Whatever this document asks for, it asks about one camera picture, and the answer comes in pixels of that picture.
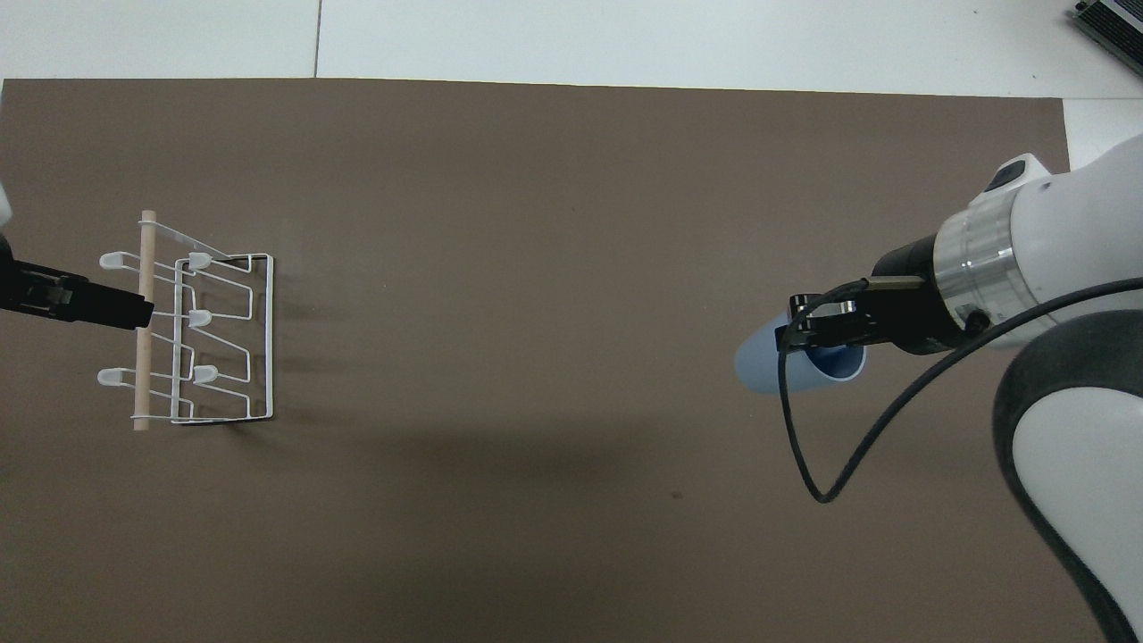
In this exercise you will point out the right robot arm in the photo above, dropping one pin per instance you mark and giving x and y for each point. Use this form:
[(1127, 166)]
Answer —
[(1072, 223)]

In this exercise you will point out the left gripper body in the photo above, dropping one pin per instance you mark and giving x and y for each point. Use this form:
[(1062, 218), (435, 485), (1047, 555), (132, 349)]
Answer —
[(22, 288)]

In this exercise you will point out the blue cup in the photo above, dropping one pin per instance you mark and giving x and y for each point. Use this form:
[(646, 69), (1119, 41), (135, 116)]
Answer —
[(759, 366)]

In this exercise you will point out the grey ribbed metal box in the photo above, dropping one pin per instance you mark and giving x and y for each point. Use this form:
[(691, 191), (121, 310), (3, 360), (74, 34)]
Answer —
[(1116, 20)]

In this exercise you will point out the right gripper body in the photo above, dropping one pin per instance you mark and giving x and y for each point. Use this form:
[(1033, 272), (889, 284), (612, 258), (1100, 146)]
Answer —
[(915, 308)]

